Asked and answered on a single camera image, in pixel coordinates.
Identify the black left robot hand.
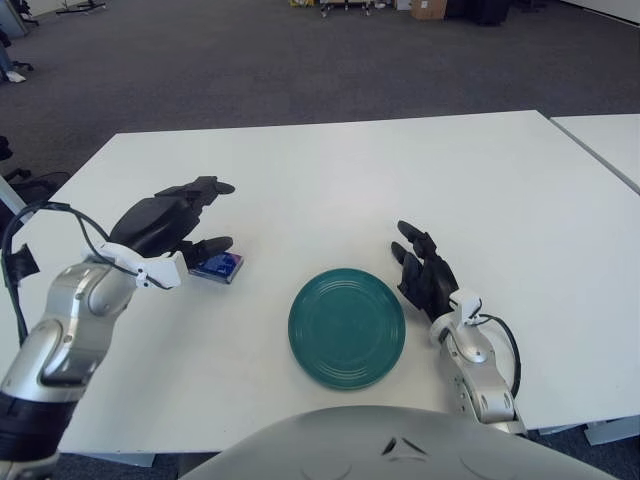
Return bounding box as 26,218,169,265
108,175,236,274

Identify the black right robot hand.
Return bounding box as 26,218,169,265
391,219,460,324

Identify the blue purple gum pack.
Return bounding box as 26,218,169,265
188,251,245,286

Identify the green round plate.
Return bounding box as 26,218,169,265
287,268,407,392

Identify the white slanted table leg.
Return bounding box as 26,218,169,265
0,172,26,216

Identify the silver robot torso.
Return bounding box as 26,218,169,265
177,405,611,480

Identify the seated person in jeans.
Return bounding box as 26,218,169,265
0,29,27,84

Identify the black stand base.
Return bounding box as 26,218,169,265
54,0,107,15

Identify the grey table foot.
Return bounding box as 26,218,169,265
584,419,640,446

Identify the grey cabinet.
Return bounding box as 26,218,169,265
0,0,29,39

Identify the brown cardboard box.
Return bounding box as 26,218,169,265
410,0,447,21

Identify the black storage case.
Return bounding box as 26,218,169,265
447,0,511,26

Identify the wheeled metal cart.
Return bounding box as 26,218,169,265
319,0,396,19

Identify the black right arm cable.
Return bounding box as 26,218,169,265
472,312,522,401

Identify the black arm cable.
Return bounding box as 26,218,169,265
472,312,522,401
0,200,166,346

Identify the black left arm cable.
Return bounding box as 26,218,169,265
0,200,166,346

